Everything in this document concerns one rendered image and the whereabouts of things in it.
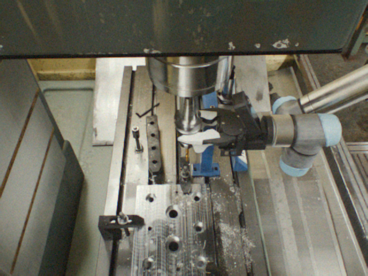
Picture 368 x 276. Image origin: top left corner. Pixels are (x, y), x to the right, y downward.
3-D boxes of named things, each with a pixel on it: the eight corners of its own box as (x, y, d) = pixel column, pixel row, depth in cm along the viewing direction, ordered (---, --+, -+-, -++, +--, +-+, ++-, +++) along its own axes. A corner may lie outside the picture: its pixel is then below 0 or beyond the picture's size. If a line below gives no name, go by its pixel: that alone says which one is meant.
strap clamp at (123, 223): (146, 229, 104) (142, 207, 92) (146, 239, 102) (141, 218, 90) (105, 230, 104) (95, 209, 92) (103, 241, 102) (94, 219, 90)
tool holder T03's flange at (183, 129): (172, 115, 75) (172, 108, 73) (198, 112, 76) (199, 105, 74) (176, 137, 71) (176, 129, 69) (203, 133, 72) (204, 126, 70)
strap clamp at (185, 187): (188, 173, 117) (190, 148, 106) (190, 206, 109) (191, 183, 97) (179, 173, 117) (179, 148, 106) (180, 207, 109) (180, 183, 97)
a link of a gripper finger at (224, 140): (204, 150, 71) (242, 142, 72) (204, 145, 70) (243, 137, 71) (198, 134, 74) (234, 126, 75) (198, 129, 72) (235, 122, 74)
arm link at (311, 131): (333, 154, 77) (348, 131, 71) (287, 156, 77) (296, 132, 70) (324, 129, 82) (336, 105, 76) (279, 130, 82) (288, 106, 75)
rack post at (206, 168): (218, 164, 120) (226, 107, 97) (219, 176, 116) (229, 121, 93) (191, 164, 120) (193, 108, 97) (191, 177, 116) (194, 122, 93)
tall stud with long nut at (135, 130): (142, 146, 125) (139, 123, 115) (142, 152, 123) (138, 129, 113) (135, 146, 125) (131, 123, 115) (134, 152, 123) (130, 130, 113)
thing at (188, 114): (176, 110, 73) (176, 88, 67) (196, 108, 73) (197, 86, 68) (179, 125, 70) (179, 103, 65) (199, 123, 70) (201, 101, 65)
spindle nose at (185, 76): (143, 46, 65) (136, -13, 56) (221, 40, 67) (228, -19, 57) (149, 103, 55) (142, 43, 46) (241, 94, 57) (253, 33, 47)
